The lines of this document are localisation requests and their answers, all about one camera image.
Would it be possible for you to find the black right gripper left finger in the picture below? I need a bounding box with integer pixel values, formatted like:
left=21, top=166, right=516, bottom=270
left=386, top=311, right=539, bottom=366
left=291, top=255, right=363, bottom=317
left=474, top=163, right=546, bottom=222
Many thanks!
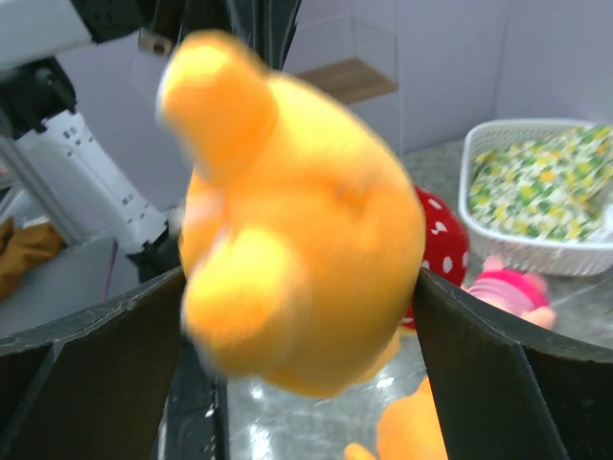
left=1, top=268, right=185, bottom=459

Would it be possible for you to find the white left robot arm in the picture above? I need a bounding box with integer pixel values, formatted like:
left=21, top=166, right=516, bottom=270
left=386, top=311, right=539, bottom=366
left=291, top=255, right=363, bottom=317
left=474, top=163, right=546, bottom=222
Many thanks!
left=1, top=1, right=168, bottom=255

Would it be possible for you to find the black-haired doll face-up plush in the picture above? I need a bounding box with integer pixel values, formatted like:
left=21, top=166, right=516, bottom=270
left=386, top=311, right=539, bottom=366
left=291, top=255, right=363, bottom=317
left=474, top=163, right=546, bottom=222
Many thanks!
left=462, top=255, right=556, bottom=330

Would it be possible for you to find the lemon print cloth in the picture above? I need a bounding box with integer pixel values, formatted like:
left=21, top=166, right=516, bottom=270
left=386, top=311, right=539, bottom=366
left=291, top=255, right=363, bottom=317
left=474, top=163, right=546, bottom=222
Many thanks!
left=467, top=126, right=612, bottom=242

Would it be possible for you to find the yellow bear plush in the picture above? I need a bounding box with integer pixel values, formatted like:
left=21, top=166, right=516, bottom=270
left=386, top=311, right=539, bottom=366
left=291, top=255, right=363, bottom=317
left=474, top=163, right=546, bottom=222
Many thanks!
left=344, top=378, right=448, bottom=460
left=155, top=29, right=469, bottom=399

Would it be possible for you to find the white perforated plastic basket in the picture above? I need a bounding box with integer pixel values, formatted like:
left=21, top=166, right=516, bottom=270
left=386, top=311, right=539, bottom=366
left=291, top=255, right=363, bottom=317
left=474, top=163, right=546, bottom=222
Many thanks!
left=458, top=118, right=612, bottom=276

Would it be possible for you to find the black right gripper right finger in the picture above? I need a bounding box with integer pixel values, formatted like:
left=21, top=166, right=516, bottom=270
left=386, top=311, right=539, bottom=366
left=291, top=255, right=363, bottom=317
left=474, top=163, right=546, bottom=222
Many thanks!
left=413, top=269, right=612, bottom=459

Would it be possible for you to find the white cloth in basket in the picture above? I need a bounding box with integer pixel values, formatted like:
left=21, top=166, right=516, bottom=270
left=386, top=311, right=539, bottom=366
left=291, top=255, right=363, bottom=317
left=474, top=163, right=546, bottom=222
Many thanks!
left=587, top=203, right=613, bottom=243

